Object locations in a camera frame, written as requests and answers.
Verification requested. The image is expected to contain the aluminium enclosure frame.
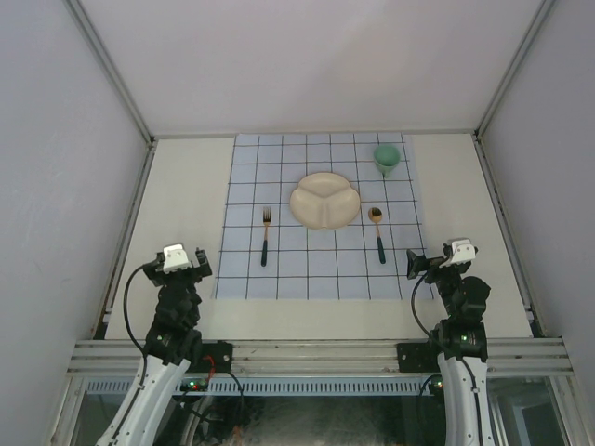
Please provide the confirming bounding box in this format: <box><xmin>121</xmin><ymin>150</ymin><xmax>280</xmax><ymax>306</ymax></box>
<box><xmin>64</xmin><ymin>0</ymin><xmax>563</xmax><ymax>340</ymax></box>

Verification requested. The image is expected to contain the gold fork green handle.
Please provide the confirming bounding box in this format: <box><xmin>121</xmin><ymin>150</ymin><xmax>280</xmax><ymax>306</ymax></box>
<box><xmin>260</xmin><ymin>206</ymin><xmax>271</xmax><ymax>268</ymax></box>

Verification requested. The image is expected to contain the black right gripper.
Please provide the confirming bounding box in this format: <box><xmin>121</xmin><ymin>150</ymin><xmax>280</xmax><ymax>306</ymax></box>
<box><xmin>407</xmin><ymin>249</ymin><xmax>466</xmax><ymax>318</ymax></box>

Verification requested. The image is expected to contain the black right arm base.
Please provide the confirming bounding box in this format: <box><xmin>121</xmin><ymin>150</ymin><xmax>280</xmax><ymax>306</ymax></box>
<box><xmin>396</xmin><ymin>341</ymin><xmax>487</xmax><ymax>373</ymax></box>

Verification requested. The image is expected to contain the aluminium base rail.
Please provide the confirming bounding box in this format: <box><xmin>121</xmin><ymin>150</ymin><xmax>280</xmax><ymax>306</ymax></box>
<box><xmin>67</xmin><ymin>338</ymin><xmax>573</xmax><ymax>377</ymax></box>

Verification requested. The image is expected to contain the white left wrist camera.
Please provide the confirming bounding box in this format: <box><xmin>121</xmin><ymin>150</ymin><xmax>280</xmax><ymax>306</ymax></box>
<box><xmin>163</xmin><ymin>243</ymin><xmax>192</xmax><ymax>274</ymax></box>

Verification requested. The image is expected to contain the cream divided plate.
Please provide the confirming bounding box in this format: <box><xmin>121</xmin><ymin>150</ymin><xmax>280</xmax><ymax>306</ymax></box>
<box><xmin>289</xmin><ymin>172</ymin><xmax>361</xmax><ymax>230</ymax></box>

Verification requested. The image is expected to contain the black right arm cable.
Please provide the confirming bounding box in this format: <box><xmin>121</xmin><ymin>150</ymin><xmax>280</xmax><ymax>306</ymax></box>
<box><xmin>410</xmin><ymin>271</ymin><xmax>480</xmax><ymax>396</ymax></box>

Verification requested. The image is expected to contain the gold spoon green handle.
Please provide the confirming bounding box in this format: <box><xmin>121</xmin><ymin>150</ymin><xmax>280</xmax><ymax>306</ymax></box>
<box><xmin>368</xmin><ymin>207</ymin><xmax>387</xmax><ymax>265</ymax></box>

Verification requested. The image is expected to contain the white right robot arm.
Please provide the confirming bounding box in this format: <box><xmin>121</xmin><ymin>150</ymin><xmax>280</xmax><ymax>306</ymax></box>
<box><xmin>406</xmin><ymin>238</ymin><xmax>495</xmax><ymax>445</ymax></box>

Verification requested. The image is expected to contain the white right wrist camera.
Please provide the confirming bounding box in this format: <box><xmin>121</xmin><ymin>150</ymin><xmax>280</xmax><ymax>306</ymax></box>
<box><xmin>441</xmin><ymin>238</ymin><xmax>478</xmax><ymax>268</ymax></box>

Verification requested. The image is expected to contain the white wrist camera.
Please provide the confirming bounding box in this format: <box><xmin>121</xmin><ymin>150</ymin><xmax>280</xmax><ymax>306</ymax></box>
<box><xmin>441</xmin><ymin>238</ymin><xmax>478</xmax><ymax>268</ymax></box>
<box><xmin>163</xmin><ymin>243</ymin><xmax>192</xmax><ymax>274</ymax></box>

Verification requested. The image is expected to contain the white black-grid tablecloth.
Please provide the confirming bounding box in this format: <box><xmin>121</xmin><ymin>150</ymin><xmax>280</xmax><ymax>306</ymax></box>
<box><xmin>215</xmin><ymin>132</ymin><xmax>425</xmax><ymax>300</ymax></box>

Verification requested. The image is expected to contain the blue slotted cable duct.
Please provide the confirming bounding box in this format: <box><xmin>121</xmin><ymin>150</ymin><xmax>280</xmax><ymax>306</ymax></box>
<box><xmin>86</xmin><ymin>376</ymin><xmax>441</xmax><ymax>398</ymax></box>

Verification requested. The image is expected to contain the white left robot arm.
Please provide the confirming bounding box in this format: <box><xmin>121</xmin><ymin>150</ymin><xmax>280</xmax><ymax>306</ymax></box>
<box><xmin>97</xmin><ymin>243</ymin><xmax>212</xmax><ymax>445</ymax></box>

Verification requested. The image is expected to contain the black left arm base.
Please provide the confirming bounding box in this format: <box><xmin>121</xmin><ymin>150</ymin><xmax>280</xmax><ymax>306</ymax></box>
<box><xmin>188</xmin><ymin>341</ymin><xmax>233</xmax><ymax>373</ymax></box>

